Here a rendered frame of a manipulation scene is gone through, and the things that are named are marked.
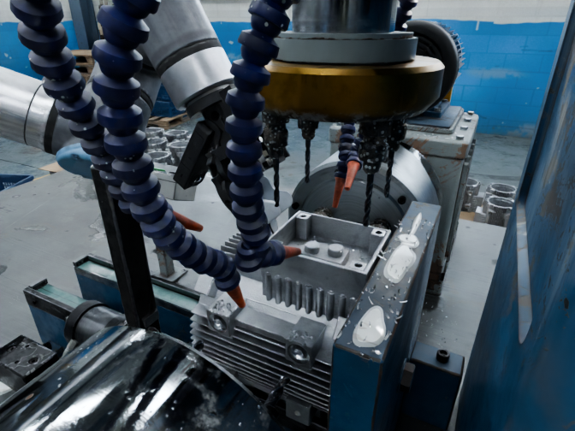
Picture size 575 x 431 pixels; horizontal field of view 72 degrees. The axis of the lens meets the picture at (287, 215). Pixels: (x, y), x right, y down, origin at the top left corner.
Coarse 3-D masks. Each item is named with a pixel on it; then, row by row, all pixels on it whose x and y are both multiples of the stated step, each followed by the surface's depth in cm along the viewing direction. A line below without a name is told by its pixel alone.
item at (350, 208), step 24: (336, 168) 64; (384, 168) 61; (408, 168) 65; (432, 168) 73; (312, 192) 67; (360, 192) 63; (408, 192) 60; (432, 192) 68; (288, 216) 73; (336, 216) 67; (360, 216) 65; (384, 216) 63
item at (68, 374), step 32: (96, 352) 27; (128, 352) 27; (160, 352) 26; (192, 352) 27; (32, 384) 26; (64, 384) 25; (96, 384) 24; (128, 384) 24; (160, 384) 24; (192, 384) 25; (224, 384) 26; (0, 416) 23; (32, 416) 23; (64, 416) 22; (96, 416) 22; (128, 416) 22; (160, 416) 23; (192, 416) 23; (224, 416) 24; (256, 416) 25
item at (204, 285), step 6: (204, 276) 47; (198, 282) 47; (204, 282) 47; (210, 282) 47; (198, 288) 47; (204, 288) 47; (210, 288) 47; (216, 288) 48; (204, 294) 46; (210, 294) 47; (342, 318) 40; (336, 324) 40; (342, 324) 40; (336, 330) 40; (336, 336) 40
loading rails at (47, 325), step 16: (96, 256) 81; (80, 272) 79; (96, 272) 78; (112, 272) 78; (32, 288) 72; (48, 288) 73; (80, 288) 82; (96, 288) 79; (112, 288) 76; (160, 288) 73; (176, 288) 72; (32, 304) 72; (48, 304) 69; (64, 304) 67; (112, 304) 79; (160, 304) 71; (176, 304) 69; (192, 304) 69; (48, 320) 71; (64, 320) 68; (160, 320) 73; (176, 320) 70; (48, 336) 74; (176, 336) 73
